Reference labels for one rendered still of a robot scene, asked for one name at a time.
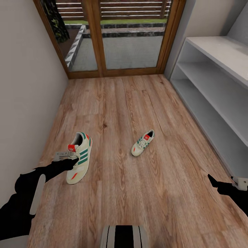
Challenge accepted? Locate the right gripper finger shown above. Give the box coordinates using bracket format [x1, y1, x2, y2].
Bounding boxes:
[208, 174, 219, 188]

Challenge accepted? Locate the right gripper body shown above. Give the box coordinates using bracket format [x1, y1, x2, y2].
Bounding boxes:
[217, 182, 248, 207]

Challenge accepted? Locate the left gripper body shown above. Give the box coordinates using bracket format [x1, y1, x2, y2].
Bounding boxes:
[49, 159, 73, 176]

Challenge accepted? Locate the gym shoe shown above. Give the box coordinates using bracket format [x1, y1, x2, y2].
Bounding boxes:
[131, 130, 154, 156]
[66, 132, 93, 185]

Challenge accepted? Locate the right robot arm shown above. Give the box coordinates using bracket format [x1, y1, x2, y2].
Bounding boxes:
[208, 174, 248, 216]

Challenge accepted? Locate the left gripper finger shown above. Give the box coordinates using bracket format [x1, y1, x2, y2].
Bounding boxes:
[72, 158, 79, 166]

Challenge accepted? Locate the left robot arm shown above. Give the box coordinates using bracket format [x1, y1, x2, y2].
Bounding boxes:
[0, 151, 79, 248]

